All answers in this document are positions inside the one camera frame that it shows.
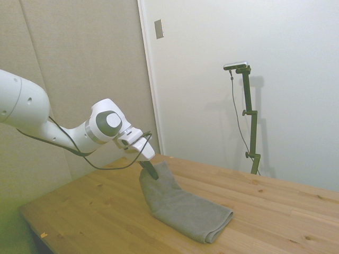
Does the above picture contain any dark green camera stand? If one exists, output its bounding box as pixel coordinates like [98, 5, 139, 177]
[235, 67, 262, 175]

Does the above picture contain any silver camera on stand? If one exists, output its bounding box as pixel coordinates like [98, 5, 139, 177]
[223, 61, 249, 71]

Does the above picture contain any grey wall switch plate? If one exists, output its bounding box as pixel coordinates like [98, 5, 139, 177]
[154, 19, 165, 40]

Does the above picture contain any white door frame trim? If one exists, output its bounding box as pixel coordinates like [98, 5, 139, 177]
[137, 0, 165, 156]

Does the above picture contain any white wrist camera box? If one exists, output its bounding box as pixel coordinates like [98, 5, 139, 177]
[113, 128, 145, 152]

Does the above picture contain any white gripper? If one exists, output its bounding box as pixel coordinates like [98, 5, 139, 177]
[123, 138, 159, 182]

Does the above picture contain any grey towel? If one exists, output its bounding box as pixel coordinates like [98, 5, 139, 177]
[139, 160, 235, 244]

